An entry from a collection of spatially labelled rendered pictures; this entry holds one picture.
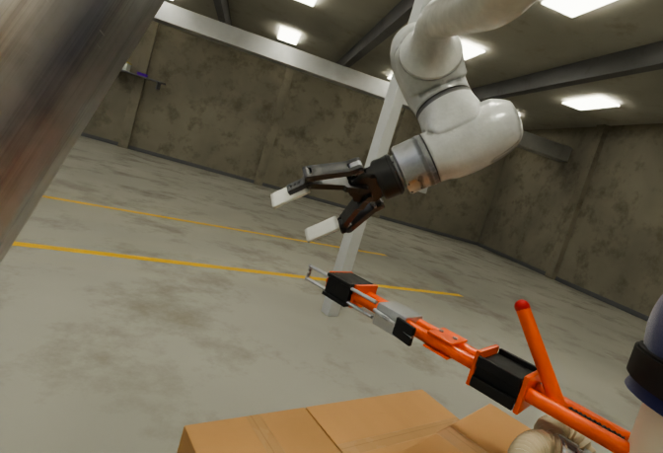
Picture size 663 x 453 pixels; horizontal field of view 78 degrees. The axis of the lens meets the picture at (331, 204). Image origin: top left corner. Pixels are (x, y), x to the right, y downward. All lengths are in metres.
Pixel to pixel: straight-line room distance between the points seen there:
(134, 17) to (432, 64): 0.57
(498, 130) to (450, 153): 0.08
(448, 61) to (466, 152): 0.15
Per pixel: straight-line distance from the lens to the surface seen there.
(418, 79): 0.72
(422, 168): 0.68
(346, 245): 3.75
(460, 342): 0.79
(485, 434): 0.86
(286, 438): 1.34
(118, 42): 0.18
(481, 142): 0.69
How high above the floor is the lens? 1.31
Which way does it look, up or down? 5 degrees down
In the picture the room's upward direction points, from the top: 17 degrees clockwise
